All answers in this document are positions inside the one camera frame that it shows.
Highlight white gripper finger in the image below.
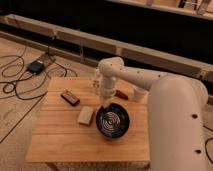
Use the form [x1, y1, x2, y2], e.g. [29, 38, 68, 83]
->
[102, 99, 111, 108]

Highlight dark ceramic bowl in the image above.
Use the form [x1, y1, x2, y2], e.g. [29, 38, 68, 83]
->
[96, 103, 130, 139]

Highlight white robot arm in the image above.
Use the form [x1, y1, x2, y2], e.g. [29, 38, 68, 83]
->
[98, 57, 208, 171]

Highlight brown oblong object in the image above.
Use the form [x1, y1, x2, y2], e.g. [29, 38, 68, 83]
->
[115, 90, 128, 100]

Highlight beige sponge block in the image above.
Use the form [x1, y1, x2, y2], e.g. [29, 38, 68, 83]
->
[78, 106, 94, 125]

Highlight white cup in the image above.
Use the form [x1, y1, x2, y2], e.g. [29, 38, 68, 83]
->
[133, 87, 146, 102]

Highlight dark red rectangular box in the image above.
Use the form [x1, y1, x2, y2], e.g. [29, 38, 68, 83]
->
[61, 90, 80, 106]

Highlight wooden table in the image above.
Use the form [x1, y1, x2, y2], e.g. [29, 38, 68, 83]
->
[26, 77, 150, 163]

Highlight blue power box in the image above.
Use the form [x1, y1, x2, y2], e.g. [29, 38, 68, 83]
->
[27, 61, 45, 75]

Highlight long wooden rail beam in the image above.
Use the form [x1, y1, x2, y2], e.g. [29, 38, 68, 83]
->
[0, 15, 213, 82]

